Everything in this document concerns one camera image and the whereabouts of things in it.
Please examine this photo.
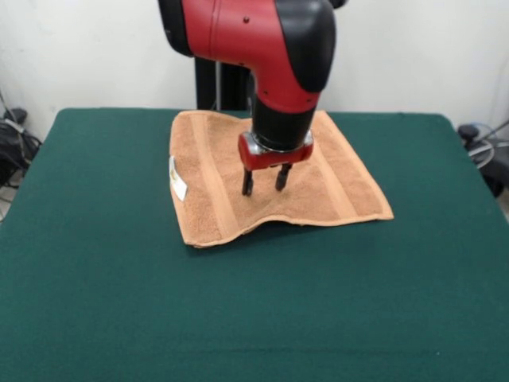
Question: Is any tan terry towel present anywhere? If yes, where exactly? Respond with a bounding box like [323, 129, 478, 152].
[169, 110, 395, 251]

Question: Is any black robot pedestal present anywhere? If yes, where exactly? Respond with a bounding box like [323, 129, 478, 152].
[193, 0, 351, 112]

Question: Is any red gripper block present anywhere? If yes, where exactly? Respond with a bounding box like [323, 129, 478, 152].
[237, 131, 316, 197]

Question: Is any dark green table cloth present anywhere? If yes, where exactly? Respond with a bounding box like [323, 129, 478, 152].
[0, 107, 509, 382]

